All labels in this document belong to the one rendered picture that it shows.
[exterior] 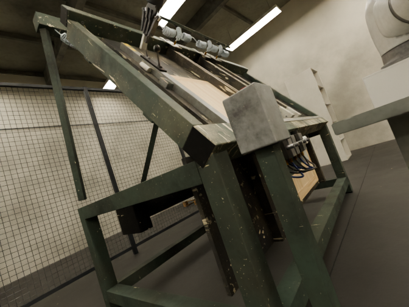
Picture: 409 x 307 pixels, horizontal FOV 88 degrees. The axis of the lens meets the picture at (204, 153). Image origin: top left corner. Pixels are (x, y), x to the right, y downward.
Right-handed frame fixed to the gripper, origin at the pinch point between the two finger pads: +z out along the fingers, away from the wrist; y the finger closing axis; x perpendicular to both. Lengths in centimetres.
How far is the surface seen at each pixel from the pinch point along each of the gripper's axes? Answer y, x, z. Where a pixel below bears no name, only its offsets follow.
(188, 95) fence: 28.9, 11.1, 12.5
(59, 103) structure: -62, -11, 68
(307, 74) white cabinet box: -46, 435, -23
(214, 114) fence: 48, 11, 12
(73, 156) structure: -33, -10, 96
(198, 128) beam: 59, -13, 11
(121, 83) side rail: 10.2, -13.8, 17.8
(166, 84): 16.0, 7.1, 13.4
